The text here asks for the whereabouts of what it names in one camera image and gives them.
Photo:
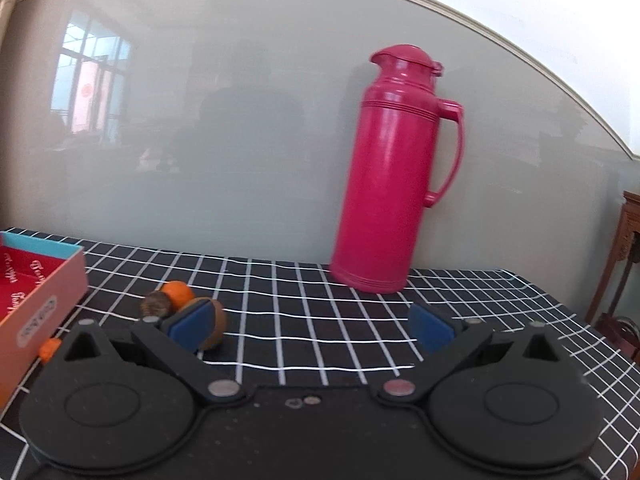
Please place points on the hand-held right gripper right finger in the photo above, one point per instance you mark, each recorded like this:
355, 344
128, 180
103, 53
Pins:
430, 329

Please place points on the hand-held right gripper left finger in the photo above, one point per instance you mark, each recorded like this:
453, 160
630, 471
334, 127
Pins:
192, 329

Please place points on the brown kiwi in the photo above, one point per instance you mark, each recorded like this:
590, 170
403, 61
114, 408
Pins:
219, 325

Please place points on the tangerine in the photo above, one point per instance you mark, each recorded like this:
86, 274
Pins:
179, 291
50, 349

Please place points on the dark brown wrinkled fruit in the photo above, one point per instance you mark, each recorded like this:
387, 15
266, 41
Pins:
155, 305

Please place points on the colourful cardboard box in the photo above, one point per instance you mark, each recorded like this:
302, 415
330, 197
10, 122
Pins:
40, 310

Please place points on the black white checked tablecloth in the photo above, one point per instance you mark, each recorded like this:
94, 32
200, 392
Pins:
325, 310

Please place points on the pink thermos flask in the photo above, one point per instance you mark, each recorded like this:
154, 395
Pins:
385, 175

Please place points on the carved wooden chair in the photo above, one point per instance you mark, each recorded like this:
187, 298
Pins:
622, 260

